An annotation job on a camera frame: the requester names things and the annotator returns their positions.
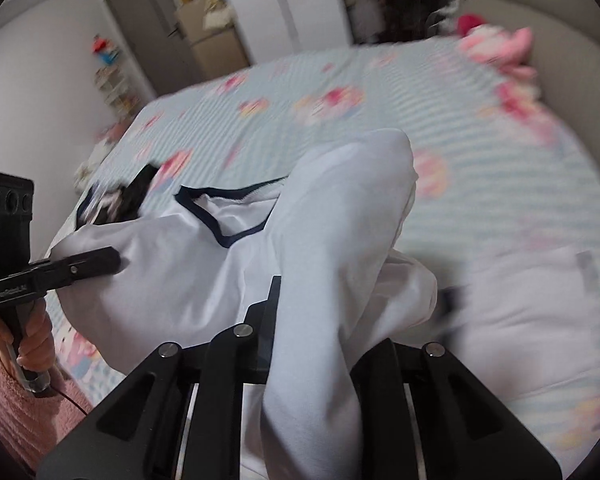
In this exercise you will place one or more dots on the grey door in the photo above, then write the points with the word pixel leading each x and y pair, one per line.
pixel 145 30

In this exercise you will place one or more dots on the white shirt navy collar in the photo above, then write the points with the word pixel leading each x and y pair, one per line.
pixel 305 240

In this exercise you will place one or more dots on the pile of black clothes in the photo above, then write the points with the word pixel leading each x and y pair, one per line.
pixel 130 200

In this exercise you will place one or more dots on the white handbag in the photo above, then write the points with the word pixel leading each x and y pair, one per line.
pixel 216 19

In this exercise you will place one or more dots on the beige refrigerator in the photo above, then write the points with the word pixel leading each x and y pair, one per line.
pixel 215 50

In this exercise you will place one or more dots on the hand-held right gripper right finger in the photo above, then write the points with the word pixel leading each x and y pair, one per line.
pixel 380 360

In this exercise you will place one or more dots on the red and blue plush toy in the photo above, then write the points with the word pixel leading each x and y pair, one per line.
pixel 105 50

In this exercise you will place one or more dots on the person's left hand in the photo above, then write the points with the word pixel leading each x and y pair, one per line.
pixel 35 335

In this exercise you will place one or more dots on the folded white shirt navy trim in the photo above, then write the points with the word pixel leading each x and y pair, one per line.
pixel 520 320

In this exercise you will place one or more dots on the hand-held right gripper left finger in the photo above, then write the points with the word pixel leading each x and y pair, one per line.
pixel 260 315

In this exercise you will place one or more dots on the checked cartoon print blanket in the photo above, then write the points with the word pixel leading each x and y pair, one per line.
pixel 480 195

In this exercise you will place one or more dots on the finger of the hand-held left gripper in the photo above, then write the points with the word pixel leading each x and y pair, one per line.
pixel 95 262

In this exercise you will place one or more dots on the padded bed headboard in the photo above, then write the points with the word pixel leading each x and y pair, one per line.
pixel 580 100

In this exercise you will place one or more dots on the pink plush toy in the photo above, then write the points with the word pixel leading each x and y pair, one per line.
pixel 495 42

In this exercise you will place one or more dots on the white shelf rack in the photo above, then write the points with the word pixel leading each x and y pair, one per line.
pixel 115 92

